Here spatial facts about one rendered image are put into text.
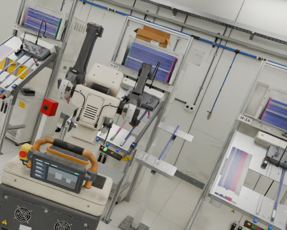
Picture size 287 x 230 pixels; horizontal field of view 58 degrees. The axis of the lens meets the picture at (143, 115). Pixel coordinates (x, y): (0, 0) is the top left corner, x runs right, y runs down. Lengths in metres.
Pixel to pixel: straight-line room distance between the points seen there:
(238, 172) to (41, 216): 1.58
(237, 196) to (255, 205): 0.14
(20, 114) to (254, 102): 2.61
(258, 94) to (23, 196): 2.17
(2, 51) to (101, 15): 1.94
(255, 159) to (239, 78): 1.81
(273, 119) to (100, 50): 3.16
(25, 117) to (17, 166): 1.97
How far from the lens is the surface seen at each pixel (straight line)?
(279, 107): 2.56
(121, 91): 2.79
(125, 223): 2.70
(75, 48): 3.59
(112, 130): 2.46
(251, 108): 2.73
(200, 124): 4.10
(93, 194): 1.37
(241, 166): 2.41
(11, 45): 3.65
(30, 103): 3.32
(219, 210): 2.61
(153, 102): 2.61
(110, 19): 4.74
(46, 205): 1.45
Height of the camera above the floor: 1.49
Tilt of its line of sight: 11 degrees down
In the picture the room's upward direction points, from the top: 21 degrees clockwise
